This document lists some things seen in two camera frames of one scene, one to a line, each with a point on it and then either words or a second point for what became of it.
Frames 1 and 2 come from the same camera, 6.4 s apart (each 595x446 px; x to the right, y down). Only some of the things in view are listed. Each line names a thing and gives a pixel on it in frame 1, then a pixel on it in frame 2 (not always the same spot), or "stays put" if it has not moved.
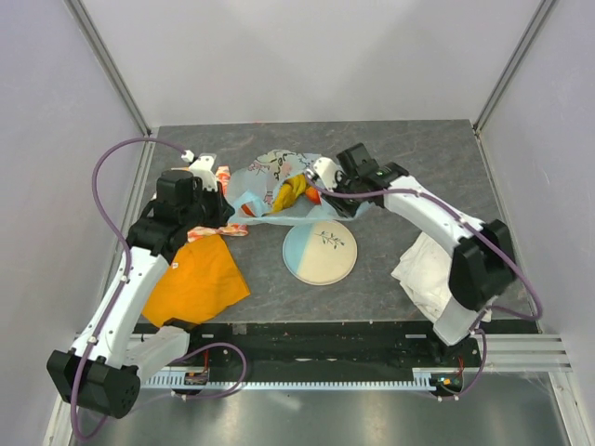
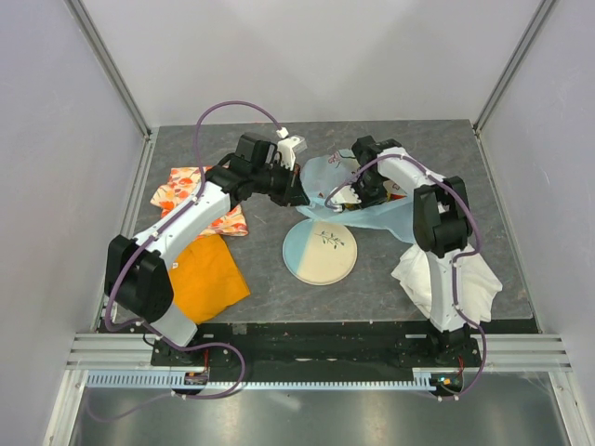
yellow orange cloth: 202,280 stays put
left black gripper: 223,210 -> 293,193
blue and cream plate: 320,253 stays put
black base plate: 324,346 stays put
